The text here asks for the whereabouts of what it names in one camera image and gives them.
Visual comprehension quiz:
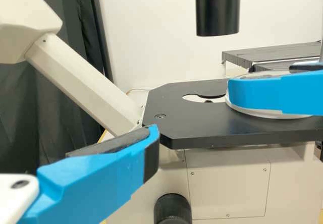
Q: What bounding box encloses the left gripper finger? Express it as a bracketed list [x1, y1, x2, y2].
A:
[17, 124, 161, 224]

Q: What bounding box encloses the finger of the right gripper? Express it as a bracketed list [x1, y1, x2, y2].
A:
[289, 62, 323, 71]
[227, 69, 323, 116]

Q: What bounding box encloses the petri dish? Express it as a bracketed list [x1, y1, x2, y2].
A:
[224, 70, 315, 121]

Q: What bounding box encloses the cream microscope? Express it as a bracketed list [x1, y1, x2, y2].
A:
[0, 0, 323, 224]

